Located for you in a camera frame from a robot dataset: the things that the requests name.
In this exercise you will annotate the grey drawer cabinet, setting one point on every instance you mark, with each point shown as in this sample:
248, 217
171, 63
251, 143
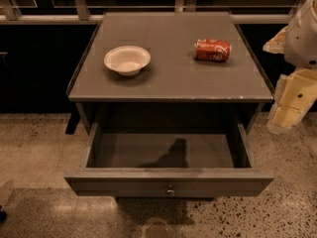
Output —
175, 93

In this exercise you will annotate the red soda can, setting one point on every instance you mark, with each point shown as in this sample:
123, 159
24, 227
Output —
213, 50

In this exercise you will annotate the white paper bowl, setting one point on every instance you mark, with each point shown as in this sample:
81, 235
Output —
127, 60

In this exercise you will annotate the metal window railing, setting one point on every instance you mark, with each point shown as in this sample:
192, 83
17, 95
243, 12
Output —
91, 11

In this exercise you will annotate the grey top drawer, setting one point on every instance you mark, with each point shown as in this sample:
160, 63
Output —
168, 165

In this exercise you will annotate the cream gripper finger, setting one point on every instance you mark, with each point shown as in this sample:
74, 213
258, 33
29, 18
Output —
276, 44
294, 95

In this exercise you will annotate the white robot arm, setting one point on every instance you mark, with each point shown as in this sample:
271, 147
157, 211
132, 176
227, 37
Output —
301, 37

